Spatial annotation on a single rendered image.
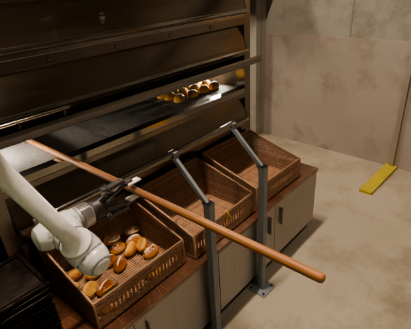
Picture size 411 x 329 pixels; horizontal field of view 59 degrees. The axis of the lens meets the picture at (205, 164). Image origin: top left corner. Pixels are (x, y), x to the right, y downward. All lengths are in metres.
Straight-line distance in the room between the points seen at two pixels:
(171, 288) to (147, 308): 0.15
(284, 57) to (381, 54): 1.11
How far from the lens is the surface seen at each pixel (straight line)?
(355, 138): 4.46
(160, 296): 1.88
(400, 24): 4.08
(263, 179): 2.13
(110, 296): 1.75
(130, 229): 2.16
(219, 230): 1.20
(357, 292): 2.78
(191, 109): 2.40
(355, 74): 4.27
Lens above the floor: 1.93
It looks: 27 degrees down
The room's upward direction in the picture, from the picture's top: 4 degrees counter-clockwise
